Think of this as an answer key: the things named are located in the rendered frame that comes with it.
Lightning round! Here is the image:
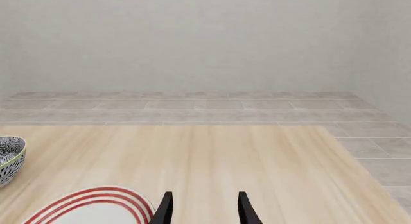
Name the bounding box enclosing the white plate with red rings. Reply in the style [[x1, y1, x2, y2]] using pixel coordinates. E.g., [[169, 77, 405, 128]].
[[19, 185, 157, 224]]

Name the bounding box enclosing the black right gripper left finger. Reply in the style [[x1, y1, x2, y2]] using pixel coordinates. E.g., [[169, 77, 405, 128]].
[[149, 191, 174, 224]]

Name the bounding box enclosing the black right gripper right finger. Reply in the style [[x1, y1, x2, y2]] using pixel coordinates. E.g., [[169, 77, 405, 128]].
[[238, 191, 263, 224]]

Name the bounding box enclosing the black and white patterned bowl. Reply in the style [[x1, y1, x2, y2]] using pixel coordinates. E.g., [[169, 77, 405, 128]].
[[0, 135, 28, 189]]

